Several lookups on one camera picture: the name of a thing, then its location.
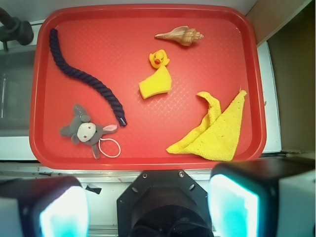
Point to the red plastic tray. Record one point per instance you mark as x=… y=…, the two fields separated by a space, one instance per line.
x=113 y=44

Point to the grey plush donkey toy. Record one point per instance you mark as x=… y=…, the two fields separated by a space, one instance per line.
x=82 y=129

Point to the tan spiral seashell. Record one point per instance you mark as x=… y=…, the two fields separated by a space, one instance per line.
x=184 y=35

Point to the steel sink basin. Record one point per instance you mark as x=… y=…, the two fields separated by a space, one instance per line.
x=16 y=78

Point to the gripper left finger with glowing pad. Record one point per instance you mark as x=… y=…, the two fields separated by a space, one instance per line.
x=43 y=207

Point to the yellow rubber duck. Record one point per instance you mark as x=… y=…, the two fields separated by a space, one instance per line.
x=158 y=59

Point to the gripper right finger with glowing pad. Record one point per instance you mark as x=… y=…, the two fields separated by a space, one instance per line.
x=270 y=197

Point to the black faucet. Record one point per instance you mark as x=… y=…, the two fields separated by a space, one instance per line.
x=14 y=29

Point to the yellow sponge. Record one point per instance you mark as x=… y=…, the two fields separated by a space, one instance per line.
x=158 y=83

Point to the yellow terry cloth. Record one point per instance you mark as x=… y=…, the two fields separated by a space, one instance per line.
x=217 y=136

